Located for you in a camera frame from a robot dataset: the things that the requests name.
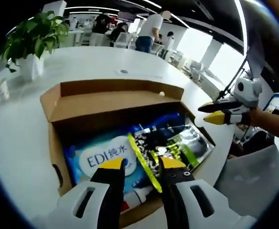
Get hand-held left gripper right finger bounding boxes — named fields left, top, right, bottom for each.
left=158, top=156, right=230, bottom=229

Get wall poster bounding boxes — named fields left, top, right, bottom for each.
left=263, top=92, right=279, bottom=115

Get light blue wet wipes pack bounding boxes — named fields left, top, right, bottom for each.
left=62, top=132, right=154, bottom=191

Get person's right hand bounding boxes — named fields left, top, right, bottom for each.
left=248, top=106, right=268, bottom=127

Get green black soft packet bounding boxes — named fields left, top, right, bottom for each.
left=127, top=123, right=216, bottom=194

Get dark blue wipes pack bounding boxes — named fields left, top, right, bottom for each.
left=129, top=112, right=186, bottom=134

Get white spray bottle red label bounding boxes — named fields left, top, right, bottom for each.
left=122, top=185, right=154, bottom=213

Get brown cardboard shoe box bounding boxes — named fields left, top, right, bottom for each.
left=39, top=79, right=216, bottom=229

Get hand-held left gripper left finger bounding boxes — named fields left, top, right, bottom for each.
left=50, top=156, right=126, bottom=229

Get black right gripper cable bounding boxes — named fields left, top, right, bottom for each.
left=216, top=51, right=250, bottom=101

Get green plant in white pot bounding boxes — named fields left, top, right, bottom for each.
left=0, top=10, right=70, bottom=81

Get small white paper cup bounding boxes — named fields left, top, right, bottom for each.
left=0, top=77, right=10, bottom=101

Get white office chair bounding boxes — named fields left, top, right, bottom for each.
left=116, top=32, right=133, bottom=50

